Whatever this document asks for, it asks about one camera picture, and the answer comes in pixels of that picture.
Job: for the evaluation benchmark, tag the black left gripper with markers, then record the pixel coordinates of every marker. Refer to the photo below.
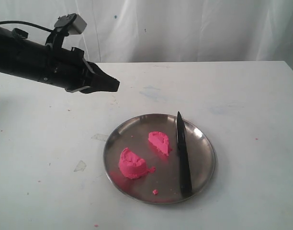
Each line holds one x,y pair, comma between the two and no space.
69,70

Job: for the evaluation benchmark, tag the cut pink dough piece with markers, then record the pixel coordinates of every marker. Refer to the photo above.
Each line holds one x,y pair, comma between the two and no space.
160,141

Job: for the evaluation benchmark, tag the pink play dough lump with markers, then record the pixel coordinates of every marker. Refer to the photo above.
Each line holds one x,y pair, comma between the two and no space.
132,166

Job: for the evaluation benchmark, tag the black knife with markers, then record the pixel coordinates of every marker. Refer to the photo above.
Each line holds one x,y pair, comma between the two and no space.
184,167

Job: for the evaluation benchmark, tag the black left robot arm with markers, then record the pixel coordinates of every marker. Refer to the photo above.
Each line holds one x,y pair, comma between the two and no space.
23,58

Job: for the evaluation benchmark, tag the white backdrop sheet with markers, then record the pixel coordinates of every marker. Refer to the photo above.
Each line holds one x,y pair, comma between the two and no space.
169,30

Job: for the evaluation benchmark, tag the round steel plate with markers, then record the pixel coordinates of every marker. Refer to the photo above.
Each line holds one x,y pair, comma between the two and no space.
133,134

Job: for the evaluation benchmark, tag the pink dough crumb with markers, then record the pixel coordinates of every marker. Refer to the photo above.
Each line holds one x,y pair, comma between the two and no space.
155,192

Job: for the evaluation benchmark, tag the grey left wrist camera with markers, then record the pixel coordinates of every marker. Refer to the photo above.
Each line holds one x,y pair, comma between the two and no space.
73,24

